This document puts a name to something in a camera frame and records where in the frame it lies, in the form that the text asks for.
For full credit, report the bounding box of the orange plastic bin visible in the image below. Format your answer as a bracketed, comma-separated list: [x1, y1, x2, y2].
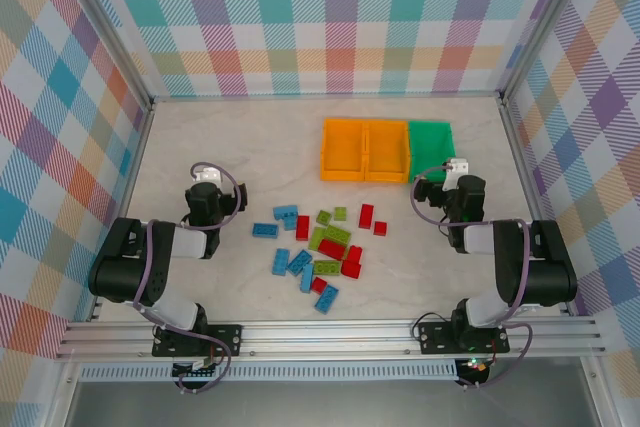
[319, 118, 369, 182]
[364, 119, 412, 184]

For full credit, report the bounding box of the green plastic bin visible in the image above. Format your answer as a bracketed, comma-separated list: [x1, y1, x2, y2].
[407, 119, 459, 184]

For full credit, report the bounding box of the small circuit board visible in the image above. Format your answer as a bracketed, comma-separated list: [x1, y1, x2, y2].
[172, 359, 221, 379]
[459, 356, 494, 376]

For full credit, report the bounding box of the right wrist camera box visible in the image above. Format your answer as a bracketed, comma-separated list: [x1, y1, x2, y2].
[444, 157, 472, 192]

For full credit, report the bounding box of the aluminium side rail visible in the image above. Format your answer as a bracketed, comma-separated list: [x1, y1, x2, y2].
[88, 99, 157, 323]
[498, 96, 576, 318]

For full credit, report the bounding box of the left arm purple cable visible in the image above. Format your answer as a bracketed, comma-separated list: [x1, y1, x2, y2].
[132, 161, 245, 396]

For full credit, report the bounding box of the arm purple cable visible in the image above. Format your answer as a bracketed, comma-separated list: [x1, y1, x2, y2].
[132, 161, 245, 396]
[409, 161, 534, 391]

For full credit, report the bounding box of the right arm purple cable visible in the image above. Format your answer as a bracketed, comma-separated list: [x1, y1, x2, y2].
[409, 161, 534, 391]

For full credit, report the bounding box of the aluminium rail along wall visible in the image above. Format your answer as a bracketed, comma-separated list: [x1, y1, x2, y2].
[148, 90, 505, 104]

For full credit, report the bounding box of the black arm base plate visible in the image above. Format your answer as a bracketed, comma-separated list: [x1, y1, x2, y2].
[151, 324, 245, 359]
[417, 320, 512, 355]

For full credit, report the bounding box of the aluminium mounting rail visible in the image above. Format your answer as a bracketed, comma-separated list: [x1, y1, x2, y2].
[54, 317, 609, 361]

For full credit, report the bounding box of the white slotted cable duct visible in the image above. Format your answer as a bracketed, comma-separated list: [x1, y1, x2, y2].
[79, 364, 459, 383]

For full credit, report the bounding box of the aluminium frame post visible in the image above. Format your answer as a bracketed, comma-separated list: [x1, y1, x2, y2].
[498, 0, 597, 104]
[52, 0, 155, 109]

